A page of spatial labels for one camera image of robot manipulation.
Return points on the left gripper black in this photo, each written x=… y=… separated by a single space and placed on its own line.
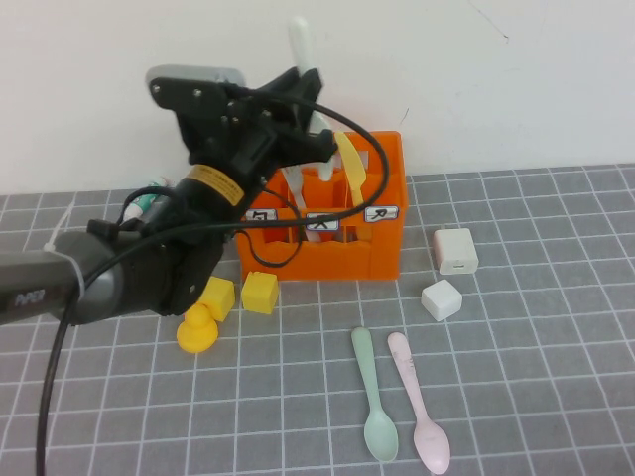
x=238 y=139

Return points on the cream white plastic knife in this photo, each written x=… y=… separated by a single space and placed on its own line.
x=300 y=44

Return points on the yellow plastic knife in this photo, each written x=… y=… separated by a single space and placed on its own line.
x=351 y=163

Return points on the grey plastic fork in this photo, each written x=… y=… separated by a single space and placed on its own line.
x=297 y=191

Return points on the green plastic spoon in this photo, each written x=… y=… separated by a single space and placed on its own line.
x=381 y=436

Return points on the pink plastic spoon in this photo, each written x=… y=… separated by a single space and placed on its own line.
x=432 y=446

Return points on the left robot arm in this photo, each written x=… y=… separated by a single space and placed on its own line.
x=139 y=277

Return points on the orange plastic cutlery holder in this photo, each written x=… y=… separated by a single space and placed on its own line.
x=327 y=263

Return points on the paper label spoon character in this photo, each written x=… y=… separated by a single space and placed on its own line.
x=262 y=216

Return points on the paper label fork character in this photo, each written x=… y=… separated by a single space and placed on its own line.
x=323 y=224

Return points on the paper label knife character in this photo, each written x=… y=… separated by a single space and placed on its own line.
x=381 y=213

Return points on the white green glue stick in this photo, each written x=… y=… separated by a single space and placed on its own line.
x=144 y=202

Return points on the yellow foam cube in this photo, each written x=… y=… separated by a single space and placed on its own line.
x=218 y=297
x=259 y=292

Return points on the white plastic cube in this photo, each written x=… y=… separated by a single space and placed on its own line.
x=441 y=300

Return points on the yellow rubber duck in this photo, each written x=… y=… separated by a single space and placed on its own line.
x=196 y=337

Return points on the white zip tie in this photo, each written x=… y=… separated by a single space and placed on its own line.
x=74 y=265

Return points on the grey grid table mat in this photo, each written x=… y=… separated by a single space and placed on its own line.
x=546 y=347

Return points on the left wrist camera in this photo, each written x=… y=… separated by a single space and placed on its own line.
x=198 y=74

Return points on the white USB wall charger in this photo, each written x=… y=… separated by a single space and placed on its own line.
x=454 y=250

